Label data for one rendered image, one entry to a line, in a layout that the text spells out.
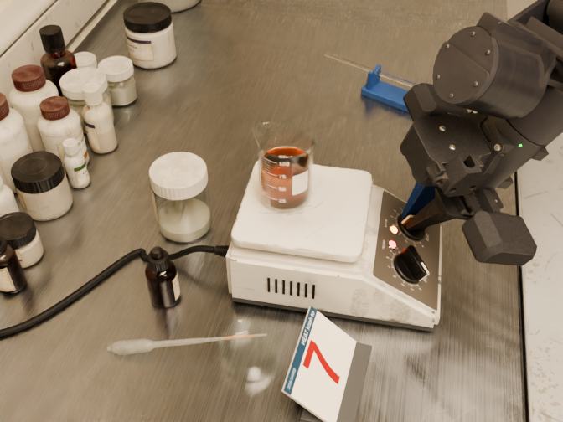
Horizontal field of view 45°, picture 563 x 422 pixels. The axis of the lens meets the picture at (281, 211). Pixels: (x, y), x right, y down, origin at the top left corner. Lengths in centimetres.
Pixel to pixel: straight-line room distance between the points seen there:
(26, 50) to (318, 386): 60
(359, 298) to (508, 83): 24
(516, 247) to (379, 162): 30
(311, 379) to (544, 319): 24
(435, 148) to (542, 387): 24
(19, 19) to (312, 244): 53
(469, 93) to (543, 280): 29
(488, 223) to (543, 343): 16
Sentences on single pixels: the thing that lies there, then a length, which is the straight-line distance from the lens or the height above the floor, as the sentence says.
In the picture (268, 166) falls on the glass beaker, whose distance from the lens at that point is 60.
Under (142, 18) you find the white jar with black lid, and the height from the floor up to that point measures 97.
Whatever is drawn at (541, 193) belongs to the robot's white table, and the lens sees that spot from 84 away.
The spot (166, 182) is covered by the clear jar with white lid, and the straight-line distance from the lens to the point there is 68.
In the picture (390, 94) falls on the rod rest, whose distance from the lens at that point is 94.
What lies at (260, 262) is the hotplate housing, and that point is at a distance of 62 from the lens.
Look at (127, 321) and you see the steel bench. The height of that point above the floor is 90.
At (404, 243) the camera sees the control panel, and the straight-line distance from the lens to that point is 66.
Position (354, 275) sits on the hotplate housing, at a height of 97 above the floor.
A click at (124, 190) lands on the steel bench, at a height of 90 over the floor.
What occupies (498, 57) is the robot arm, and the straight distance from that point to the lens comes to 50.
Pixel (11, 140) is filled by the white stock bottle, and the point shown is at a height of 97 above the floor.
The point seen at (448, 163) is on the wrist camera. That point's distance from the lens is 54.
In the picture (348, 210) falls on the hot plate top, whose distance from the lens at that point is 63.
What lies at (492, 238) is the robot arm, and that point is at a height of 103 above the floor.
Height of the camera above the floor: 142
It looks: 43 degrees down
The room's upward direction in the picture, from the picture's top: straight up
